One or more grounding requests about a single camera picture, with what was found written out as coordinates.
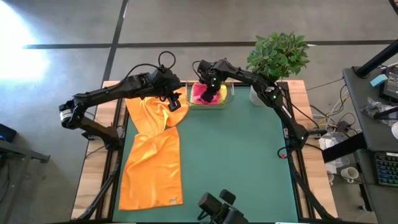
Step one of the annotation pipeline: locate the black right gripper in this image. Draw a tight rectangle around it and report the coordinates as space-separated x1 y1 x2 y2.
200 63 226 104

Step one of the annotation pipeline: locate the green microfiber towel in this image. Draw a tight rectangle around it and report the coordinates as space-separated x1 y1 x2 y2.
188 101 226 110

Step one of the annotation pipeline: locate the pink microfiber towel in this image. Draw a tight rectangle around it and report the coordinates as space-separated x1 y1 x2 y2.
190 82 222 105

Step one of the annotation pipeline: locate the orange microfiber towel with label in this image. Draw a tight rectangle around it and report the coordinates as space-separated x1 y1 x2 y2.
119 126 184 211

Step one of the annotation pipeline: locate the clear plastic bin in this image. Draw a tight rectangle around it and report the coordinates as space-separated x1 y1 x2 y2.
185 80 235 110

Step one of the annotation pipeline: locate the white plant pot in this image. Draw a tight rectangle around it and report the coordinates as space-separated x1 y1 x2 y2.
249 85 266 107

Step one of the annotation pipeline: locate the green leafy plant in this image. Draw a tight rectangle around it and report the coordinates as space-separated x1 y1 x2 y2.
246 30 311 83

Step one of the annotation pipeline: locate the white plastic bag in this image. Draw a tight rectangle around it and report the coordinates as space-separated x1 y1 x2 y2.
318 132 351 175

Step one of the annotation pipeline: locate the black power adapter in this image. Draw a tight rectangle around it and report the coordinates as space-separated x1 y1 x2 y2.
337 121 351 134

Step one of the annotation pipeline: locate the black desk crossbar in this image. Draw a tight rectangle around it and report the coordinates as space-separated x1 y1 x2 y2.
322 133 368 163

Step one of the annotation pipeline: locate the black side desk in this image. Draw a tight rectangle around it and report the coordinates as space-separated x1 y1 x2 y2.
341 65 398 224

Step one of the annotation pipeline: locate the white mug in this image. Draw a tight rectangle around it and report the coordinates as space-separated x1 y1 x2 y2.
340 167 359 184

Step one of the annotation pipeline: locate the black floor stand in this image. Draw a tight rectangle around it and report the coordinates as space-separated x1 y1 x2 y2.
0 139 50 224

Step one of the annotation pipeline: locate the crumpled clear plastic bag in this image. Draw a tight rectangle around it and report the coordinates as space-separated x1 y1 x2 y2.
360 96 398 119

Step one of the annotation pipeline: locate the black device with blue light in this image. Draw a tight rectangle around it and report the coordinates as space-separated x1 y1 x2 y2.
0 123 17 143

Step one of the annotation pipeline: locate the teal sticky note pad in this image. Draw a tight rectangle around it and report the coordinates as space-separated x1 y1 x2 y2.
369 73 388 87

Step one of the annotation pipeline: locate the black slanted pole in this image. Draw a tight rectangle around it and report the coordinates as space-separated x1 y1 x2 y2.
355 39 398 78

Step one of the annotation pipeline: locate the black box device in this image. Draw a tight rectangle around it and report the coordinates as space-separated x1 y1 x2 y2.
382 67 398 100

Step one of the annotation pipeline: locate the black backlit keyboard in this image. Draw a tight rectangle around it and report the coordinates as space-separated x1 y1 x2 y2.
374 152 398 187

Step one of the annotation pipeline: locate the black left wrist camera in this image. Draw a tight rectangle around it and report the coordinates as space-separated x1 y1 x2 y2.
167 93 182 113

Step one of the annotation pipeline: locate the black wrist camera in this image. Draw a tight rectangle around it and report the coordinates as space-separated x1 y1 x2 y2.
197 59 213 77
167 93 182 113

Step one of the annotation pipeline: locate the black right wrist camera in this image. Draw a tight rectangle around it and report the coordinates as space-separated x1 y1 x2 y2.
197 59 213 77

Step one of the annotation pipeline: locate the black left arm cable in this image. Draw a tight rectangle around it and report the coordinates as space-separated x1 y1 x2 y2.
119 50 177 88

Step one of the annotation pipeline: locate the white floor cable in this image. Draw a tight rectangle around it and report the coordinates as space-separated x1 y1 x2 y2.
323 90 349 125

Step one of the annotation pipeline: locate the yellow floor cable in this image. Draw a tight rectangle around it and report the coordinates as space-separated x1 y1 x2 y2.
326 93 351 121

